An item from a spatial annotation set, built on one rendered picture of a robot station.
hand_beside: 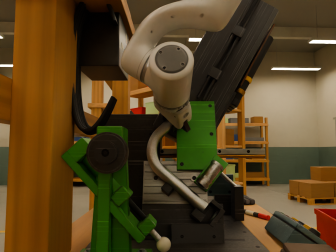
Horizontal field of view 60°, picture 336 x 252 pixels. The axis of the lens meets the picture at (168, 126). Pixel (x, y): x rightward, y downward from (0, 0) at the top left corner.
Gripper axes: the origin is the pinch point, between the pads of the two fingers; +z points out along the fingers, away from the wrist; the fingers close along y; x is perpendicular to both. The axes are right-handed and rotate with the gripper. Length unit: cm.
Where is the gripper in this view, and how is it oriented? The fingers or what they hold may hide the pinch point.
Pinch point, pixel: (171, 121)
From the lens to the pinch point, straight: 82.9
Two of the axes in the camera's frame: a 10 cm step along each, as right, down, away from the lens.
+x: -7.2, 6.5, -2.3
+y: -6.9, -6.7, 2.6
